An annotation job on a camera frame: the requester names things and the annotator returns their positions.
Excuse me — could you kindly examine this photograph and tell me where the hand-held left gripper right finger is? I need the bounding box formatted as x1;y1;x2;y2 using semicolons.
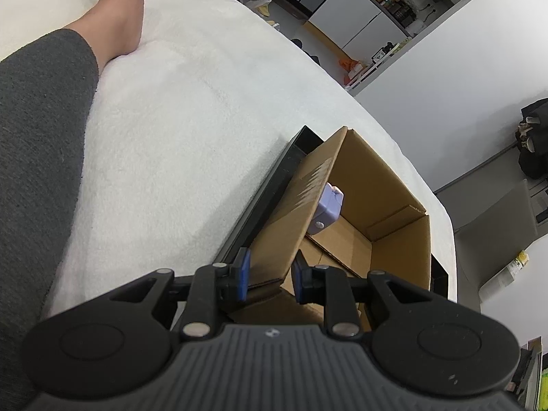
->
291;250;433;339

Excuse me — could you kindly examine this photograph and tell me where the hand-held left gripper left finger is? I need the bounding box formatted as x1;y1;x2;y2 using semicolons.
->
109;247;251;339

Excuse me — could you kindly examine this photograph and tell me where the purple block toy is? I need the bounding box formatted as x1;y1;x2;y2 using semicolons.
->
307;183;344;235

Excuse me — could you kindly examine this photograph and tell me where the black rectangular tray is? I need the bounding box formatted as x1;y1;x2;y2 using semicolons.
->
214;125;450;304

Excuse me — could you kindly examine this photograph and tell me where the brown cardboard box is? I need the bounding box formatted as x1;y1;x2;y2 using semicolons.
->
226;126;432;335

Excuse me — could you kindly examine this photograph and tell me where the white box with yellow label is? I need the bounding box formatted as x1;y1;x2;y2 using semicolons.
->
478;250;532;306

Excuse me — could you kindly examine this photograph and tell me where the person's left leg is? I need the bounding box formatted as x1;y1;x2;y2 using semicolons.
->
0;0;157;411

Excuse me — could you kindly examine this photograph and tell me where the stack of books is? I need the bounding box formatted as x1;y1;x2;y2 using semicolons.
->
513;337;548;411

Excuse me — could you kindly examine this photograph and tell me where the white refrigerator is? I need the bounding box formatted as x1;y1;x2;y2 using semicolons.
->
308;0;408;61

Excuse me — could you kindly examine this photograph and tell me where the black bag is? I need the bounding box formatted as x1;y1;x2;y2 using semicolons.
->
515;98;548;180

